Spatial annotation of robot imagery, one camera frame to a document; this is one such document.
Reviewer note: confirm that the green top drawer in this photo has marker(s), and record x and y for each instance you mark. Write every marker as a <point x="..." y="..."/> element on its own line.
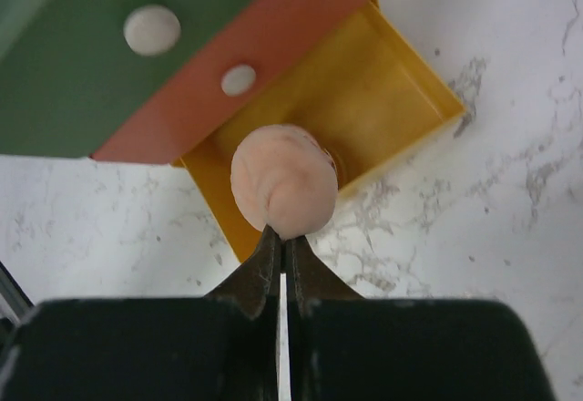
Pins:
<point x="69" y="79"/>

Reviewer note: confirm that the gold round jar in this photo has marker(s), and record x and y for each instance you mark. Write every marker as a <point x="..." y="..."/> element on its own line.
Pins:
<point x="340" y="167"/>

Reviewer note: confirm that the aluminium rail frame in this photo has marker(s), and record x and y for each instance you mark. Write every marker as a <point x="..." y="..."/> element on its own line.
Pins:
<point x="15" y="304"/>

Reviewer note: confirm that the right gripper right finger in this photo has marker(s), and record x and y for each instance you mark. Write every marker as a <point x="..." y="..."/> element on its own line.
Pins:
<point x="346" y="347"/>

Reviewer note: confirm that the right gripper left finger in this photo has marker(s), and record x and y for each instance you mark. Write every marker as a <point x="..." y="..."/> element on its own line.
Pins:
<point x="220" y="346"/>

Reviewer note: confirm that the orange powder puff front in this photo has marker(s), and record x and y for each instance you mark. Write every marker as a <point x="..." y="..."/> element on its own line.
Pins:
<point x="281" y="177"/>

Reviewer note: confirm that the orange drawer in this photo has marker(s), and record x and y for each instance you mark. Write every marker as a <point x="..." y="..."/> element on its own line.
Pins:
<point x="258" y="45"/>

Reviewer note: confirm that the yellow bottom drawer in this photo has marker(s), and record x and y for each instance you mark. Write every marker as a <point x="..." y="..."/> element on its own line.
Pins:
<point x="362" y="91"/>

